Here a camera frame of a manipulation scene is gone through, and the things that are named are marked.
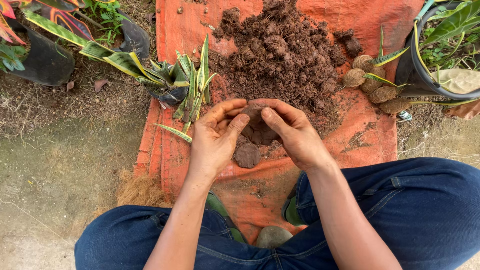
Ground black pot with green plants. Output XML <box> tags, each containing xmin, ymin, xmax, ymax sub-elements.
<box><xmin>394</xmin><ymin>0</ymin><xmax>480</xmax><ymax>100</ymax></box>

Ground black grow bag with weeds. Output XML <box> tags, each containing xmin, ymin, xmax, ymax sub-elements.
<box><xmin>80</xmin><ymin>0</ymin><xmax>151</xmax><ymax>59</ymax></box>

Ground person's blue jeans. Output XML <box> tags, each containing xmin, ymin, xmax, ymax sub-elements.
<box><xmin>74</xmin><ymin>157</ymin><xmax>480</xmax><ymax>270</ymax></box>

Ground heap of brown soil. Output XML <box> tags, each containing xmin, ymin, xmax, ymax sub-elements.
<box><xmin>204</xmin><ymin>0</ymin><xmax>347</xmax><ymax>124</ymax></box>

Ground person's right hand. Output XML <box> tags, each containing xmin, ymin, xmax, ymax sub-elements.
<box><xmin>248</xmin><ymin>98</ymin><xmax>337</xmax><ymax>174</ymax></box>

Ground coir-wrapped plant ball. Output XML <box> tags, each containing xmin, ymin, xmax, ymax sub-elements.
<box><xmin>369</xmin><ymin>83</ymin><xmax>412</xmax><ymax>104</ymax></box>
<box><xmin>341</xmin><ymin>68</ymin><xmax>367</xmax><ymax>88</ymax></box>
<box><xmin>360</xmin><ymin>66</ymin><xmax>399</xmax><ymax>94</ymax></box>
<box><xmin>379</xmin><ymin>97</ymin><xmax>480</xmax><ymax>115</ymax></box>
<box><xmin>351</xmin><ymin>25</ymin><xmax>410</xmax><ymax>73</ymax></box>

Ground person's green left sandal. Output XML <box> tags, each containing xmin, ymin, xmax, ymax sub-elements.
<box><xmin>205</xmin><ymin>190</ymin><xmax>247</xmax><ymax>244</ymax></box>

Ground pile of coconut fibre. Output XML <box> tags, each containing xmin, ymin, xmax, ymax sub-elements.
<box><xmin>115</xmin><ymin>169</ymin><xmax>171</xmax><ymax>209</ymax></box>

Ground round brown soil disc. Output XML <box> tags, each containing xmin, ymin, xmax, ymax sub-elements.
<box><xmin>234</xmin><ymin>142</ymin><xmax>262</xmax><ymax>169</ymax></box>

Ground large snake plant black bag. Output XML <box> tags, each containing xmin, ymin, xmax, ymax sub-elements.
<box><xmin>22</xmin><ymin>8</ymin><xmax>190</xmax><ymax>106</ymax></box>

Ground dark soil clump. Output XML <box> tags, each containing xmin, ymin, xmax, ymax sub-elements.
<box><xmin>333</xmin><ymin>29</ymin><xmax>364</xmax><ymax>58</ymax></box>

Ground white string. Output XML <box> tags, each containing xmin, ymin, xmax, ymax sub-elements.
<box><xmin>397</xmin><ymin>129</ymin><xmax>480</xmax><ymax>167</ymax></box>

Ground brown soil patty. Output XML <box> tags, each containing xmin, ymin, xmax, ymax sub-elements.
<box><xmin>240</xmin><ymin>103</ymin><xmax>280</xmax><ymax>147</ymax></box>

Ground person's green sandal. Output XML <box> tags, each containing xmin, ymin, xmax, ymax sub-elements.
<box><xmin>281</xmin><ymin>183</ymin><xmax>307</xmax><ymax>227</ymax></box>
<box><xmin>205</xmin><ymin>190</ymin><xmax>247</xmax><ymax>244</ymax></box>

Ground loose snake plant leaf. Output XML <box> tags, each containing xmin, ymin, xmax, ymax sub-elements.
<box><xmin>154</xmin><ymin>123</ymin><xmax>193</xmax><ymax>144</ymax></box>

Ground person's green right sandal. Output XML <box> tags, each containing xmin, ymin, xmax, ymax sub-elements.
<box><xmin>281</xmin><ymin>183</ymin><xmax>307</xmax><ymax>227</ymax></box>

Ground person's left hand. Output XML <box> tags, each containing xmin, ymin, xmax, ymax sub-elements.
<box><xmin>188</xmin><ymin>98</ymin><xmax>251</xmax><ymax>183</ymax></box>

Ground croton plant in black bag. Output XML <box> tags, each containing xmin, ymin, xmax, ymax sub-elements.
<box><xmin>0</xmin><ymin>0</ymin><xmax>94</xmax><ymax>87</ymax></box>

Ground orange woven plastic mat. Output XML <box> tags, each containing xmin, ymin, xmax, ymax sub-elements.
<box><xmin>134</xmin><ymin>0</ymin><xmax>425</xmax><ymax>245</ymax></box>

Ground bunch of small snake plants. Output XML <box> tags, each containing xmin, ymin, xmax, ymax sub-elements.
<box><xmin>172</xmin><ymin>34</ymin><xmax>219</xmax><ymax>135</ymax></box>

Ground large dry brown leaf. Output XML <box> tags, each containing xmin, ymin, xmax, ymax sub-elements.
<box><xmin>443</xmin><ymin>99</ymin><xmax>480</xmax><ymax>121</ymax></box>

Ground grey round stone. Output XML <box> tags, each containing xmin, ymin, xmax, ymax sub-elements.
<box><xmin>256</xmin><ymin>226</ymin><xmax>294</xmax><ymax>249</ymax></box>

